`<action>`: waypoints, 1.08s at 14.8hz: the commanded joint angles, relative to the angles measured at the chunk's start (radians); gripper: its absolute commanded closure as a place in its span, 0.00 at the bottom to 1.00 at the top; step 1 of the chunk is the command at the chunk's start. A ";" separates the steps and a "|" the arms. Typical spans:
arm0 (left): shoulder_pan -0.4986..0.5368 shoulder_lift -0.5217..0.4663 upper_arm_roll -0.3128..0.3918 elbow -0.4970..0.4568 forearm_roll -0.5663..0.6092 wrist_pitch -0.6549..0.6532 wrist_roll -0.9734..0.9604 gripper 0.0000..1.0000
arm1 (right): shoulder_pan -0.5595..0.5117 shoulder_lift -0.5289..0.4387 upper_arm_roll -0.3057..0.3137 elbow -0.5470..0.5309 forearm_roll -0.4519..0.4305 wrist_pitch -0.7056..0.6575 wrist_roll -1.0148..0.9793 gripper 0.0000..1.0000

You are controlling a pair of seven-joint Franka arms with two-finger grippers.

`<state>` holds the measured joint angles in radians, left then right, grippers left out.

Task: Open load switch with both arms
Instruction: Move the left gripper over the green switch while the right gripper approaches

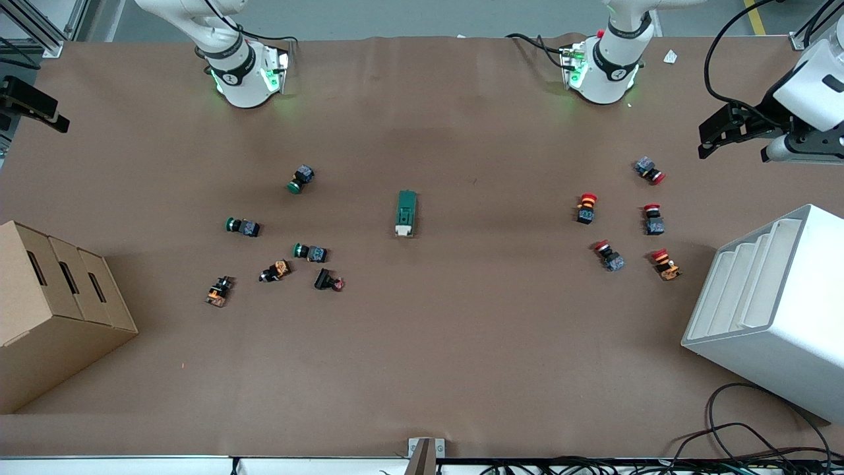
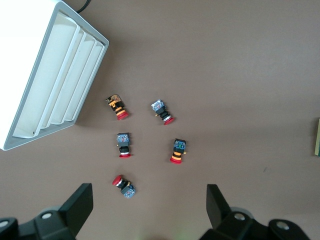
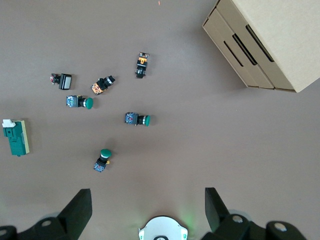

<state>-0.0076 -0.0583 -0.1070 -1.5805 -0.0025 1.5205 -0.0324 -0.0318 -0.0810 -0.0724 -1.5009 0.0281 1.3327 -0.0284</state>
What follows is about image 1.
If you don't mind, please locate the green load switch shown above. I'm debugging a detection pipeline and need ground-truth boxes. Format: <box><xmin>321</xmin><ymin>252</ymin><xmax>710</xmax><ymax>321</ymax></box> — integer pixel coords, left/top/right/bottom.
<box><xmin>394</xmin><ymin>190</ymin><xmax>418</xmax><ymax>238</ymax></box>

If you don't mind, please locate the white stepped rack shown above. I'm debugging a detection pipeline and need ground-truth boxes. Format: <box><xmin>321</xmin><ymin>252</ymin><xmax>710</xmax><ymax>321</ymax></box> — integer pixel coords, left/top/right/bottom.
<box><xmin>681</xmin><ymin>204</ymin><xmax>844</xmax><ymax>424</ymax></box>

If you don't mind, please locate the brown cardboard box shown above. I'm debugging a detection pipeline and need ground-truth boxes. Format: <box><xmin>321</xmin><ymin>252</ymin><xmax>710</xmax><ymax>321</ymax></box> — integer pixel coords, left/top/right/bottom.
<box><xmin>0</xmin><ymin>220</ymin><xmax>139</xmax><ymax>415</ymax></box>

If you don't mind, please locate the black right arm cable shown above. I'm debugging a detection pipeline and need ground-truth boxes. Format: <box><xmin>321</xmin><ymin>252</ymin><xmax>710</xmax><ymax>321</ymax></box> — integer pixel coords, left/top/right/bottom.
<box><xmin>0</xmin><ymin>36</ymin><xmax>44</xmax><ymax>71</ymax></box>

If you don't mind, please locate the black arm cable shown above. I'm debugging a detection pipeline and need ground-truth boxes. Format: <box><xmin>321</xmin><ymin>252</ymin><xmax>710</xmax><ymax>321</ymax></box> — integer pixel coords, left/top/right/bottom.
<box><xmin>0</xmin><ymin>36</ymin><xmax>44</xmax><ymax>71</ymax></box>
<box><xmin>703</xmin><ymin>0</ymin><xmax>782</xmax><ymax>129</ymax></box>

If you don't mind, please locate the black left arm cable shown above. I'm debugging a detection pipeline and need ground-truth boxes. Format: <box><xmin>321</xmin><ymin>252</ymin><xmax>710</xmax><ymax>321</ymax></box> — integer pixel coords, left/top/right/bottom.
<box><xmin>703</xmin><ymin>0</ymin><xmax>782</xmax><ymax>129</ymax></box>

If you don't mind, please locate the aluminium frame profile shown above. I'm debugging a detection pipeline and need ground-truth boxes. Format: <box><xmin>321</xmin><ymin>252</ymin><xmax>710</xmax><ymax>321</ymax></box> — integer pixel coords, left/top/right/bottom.
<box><xmin>0</xmin><ymin>0</ymin><xmax>90</xmax><ymax>59</ymax></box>
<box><xmin>790</xmin><ymin>0</ymin><xmax>844</xmax><ymax>51</ymax></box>

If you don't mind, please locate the black left base cable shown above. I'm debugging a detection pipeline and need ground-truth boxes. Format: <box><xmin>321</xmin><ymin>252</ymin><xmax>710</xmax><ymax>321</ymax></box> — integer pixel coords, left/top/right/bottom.
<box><xmin>506</xmin><ymin>32</ymin><xmax>572</xmax><ymax>71</ymax></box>

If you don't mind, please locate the black base cable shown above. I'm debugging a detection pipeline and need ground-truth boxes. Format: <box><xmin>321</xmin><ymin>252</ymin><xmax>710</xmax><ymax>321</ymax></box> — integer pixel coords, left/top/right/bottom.
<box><xmin>239</xmin><ymin>26</ymin><xmax>301</xmax><ymax>48</ymax></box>
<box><xmin>506</xmin><ymin>32</ymin><xmax>572</xmax><ymax>71</ymax></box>

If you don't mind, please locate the black button orange block switch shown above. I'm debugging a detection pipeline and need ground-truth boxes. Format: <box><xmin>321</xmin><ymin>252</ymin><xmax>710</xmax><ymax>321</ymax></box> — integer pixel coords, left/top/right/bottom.
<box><xmin>258</xmin><ymin>259</ymin><xmax>291</xmax><ymax>284</ymax></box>
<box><xmin>205</xmin><ymin>276</ymin><xmax>234</xmax><ymax>308</ymax></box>

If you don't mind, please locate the black right base cable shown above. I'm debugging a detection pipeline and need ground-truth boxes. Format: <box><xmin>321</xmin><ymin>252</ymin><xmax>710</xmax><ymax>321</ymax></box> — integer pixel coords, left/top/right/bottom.
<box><xmin>239</xmin><ymin>26</ymin><xmax>301</xmax><ymax>48</ymax></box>

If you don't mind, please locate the black looped floor cable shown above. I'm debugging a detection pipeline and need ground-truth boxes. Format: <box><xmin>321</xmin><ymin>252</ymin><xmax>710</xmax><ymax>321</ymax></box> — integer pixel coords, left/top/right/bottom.
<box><xmin>659</xmin><ymin>383</ymin><xmax>835</xmax><ymax>466</ymax></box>

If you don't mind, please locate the black cable bundle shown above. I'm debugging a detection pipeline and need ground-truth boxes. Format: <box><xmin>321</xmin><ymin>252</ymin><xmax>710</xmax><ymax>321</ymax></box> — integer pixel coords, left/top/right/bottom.
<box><xmin>462</xmin><ymin>455</ymin><xmax>844</xmax><ymax>475</ymax></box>

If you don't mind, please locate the grey metal table bracket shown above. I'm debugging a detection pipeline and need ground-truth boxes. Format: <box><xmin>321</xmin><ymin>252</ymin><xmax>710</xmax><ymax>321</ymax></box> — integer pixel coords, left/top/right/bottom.
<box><xmin>404</xmin><ymin>437</ymin><xmax>446</xmax><ymax>475</ymax></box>

